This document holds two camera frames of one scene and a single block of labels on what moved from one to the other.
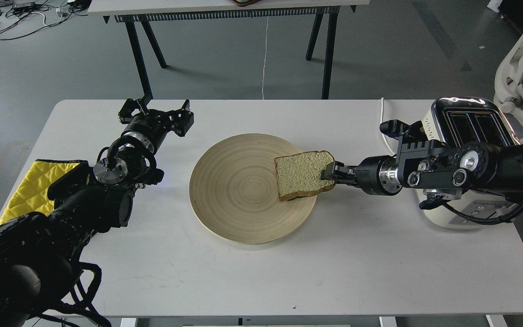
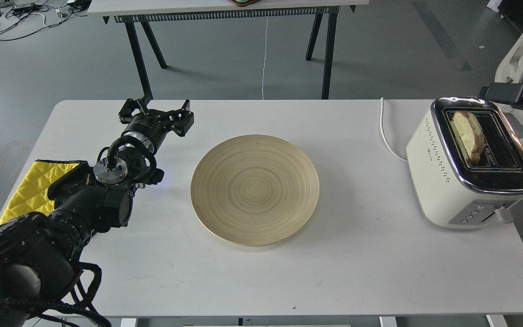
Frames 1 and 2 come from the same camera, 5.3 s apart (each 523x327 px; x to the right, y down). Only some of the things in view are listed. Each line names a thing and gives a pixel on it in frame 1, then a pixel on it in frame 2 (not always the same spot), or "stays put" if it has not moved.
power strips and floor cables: [3, 19] stays put
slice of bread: [299, 174] → [471, 134]
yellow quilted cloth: [31, 195] stays put
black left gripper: [155, 124] stays put
